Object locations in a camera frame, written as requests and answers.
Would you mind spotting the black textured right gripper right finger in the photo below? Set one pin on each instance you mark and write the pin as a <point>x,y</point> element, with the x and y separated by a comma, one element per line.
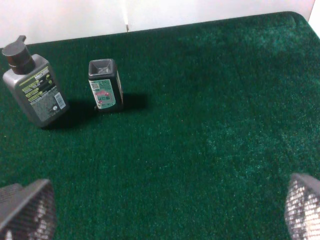
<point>302,207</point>

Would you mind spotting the small black labelled bottle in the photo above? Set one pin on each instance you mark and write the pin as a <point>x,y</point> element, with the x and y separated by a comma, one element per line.
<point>105,84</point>

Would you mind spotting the grey pump lotion bottle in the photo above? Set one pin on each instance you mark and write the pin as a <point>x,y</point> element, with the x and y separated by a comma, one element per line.
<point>32,82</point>

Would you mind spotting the green felt table mat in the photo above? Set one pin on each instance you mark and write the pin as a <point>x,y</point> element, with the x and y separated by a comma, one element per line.
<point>216,117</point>

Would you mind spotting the black textured right gripper left finger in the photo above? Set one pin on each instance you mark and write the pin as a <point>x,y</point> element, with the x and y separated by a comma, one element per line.
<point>28,212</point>

